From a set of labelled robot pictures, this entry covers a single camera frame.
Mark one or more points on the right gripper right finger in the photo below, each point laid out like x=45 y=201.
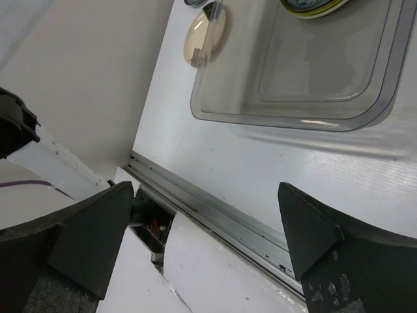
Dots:
x=344 y=264

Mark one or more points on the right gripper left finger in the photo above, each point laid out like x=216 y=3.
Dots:
x=63 y=261

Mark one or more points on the lime green plate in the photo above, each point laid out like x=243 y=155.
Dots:
x=307 y=13

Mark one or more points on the cream plate with black brushstroke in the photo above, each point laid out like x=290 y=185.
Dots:
x=325 y=12

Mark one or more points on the cream plate with black patch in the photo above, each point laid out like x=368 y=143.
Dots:
x=210 y=23

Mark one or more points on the blue patterned plate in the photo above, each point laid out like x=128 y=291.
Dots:
x=195 y=3
x=303 y=5

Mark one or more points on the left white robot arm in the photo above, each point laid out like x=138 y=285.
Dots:
x=24 y=142

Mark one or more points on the clear grey plastic bin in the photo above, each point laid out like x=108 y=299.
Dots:
x=337 y=73

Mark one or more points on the aluminium front rail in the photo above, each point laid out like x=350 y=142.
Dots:
x=260 y=244

